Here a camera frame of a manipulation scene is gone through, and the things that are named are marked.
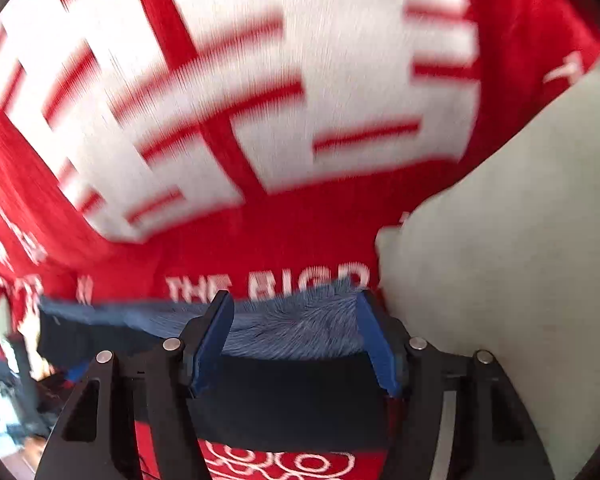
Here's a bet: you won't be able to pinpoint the black pants patterned waistband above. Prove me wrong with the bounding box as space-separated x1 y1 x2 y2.
38 278 393 452

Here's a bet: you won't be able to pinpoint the white pillow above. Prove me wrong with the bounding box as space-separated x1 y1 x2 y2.
376 59 600 479

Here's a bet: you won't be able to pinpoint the red blanket white characters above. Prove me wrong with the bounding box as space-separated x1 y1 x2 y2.
0 0 600 479

